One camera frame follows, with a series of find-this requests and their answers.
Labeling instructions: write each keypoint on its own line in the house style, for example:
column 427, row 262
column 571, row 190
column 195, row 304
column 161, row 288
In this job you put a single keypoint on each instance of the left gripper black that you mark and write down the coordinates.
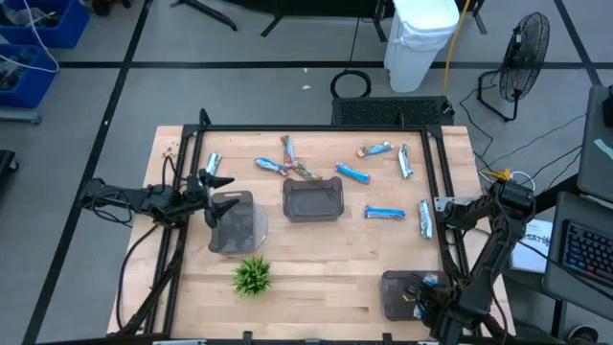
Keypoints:
column 194, row 199

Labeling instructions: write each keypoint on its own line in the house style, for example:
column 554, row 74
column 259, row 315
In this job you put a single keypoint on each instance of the blue plastic storage bin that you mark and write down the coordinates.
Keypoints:
column 62, row 29
column 33, row 81

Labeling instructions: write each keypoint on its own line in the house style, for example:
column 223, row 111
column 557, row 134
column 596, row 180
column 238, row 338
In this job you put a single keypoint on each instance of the yellow power plug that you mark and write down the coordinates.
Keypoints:
column 498, row 174

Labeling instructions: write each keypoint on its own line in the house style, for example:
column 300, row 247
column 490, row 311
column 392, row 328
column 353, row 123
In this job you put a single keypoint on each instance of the green plant in white pot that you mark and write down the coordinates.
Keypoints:
column 251, row 276

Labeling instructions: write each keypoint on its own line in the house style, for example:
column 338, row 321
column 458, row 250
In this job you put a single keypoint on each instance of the black backlit keyboard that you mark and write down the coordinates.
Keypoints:
column 589, row 251

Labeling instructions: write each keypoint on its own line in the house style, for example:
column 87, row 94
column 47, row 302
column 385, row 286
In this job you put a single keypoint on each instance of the grey translucent plastic bin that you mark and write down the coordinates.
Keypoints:
column 392, row 297
column 312, row 199
column 234, row 230

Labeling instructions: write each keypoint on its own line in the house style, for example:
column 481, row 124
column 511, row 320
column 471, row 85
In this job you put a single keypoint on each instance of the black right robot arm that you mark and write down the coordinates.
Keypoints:
column 483, row 268

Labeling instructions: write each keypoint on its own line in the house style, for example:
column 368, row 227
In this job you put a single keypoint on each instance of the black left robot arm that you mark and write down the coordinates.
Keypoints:
column 124, row 199

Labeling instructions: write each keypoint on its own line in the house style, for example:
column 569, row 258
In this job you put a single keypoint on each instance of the grey keyboard tray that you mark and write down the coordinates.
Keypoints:
column 555, row 282

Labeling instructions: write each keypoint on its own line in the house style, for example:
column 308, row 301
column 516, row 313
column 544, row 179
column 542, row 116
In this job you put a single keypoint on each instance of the black floor fan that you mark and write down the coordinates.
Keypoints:
column 524, row 55

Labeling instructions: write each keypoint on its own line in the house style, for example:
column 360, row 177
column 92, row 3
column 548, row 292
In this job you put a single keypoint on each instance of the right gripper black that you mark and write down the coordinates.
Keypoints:
column 437, row 301

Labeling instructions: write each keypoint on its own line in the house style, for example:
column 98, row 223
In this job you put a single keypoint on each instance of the white printed paper sheet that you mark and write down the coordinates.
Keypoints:
column 529, row 254

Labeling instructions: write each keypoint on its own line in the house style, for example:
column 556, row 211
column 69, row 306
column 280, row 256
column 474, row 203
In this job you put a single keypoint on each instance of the white plastic trash can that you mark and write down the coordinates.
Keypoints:
column 416, row 43

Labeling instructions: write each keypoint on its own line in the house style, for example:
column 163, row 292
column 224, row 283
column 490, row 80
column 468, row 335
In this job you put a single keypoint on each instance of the black caster wheel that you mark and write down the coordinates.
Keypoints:
column 583, row 335

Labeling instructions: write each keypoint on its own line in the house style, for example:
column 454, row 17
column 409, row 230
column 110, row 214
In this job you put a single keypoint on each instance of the grey desk panel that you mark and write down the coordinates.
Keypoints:
column 594, row 167

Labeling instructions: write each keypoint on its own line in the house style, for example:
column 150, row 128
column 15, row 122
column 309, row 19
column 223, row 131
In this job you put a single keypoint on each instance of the round woven placemat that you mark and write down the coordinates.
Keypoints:
column 261, row 225

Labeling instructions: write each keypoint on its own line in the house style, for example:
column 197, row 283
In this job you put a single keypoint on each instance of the black perforated metal case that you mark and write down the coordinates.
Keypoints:
column 390, row 111

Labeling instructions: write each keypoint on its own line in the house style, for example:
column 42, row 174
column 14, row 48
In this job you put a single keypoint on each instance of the grey dolly platform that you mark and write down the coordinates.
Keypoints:
column 19, row 115

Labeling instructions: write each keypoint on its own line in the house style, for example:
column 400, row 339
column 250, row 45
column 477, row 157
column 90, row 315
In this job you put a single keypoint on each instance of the blue orange wrapper granola bar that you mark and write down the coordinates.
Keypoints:
column 375, row 149
column 431, row 279

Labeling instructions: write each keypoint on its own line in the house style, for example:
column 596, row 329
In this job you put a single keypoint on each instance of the black backdrop stand leg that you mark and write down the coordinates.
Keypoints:
column 273, row 24
column 211, row 14
column 480, row 19
column 379, row 26

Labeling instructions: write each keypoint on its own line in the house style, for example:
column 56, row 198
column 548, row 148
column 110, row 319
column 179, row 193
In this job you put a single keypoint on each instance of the red green wrapper granola bar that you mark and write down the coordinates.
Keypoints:
column 288, row 149
column 306, row 171

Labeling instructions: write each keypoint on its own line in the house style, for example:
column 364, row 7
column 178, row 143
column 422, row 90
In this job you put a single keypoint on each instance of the black cart corner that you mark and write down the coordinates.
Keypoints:
column 6, row 165

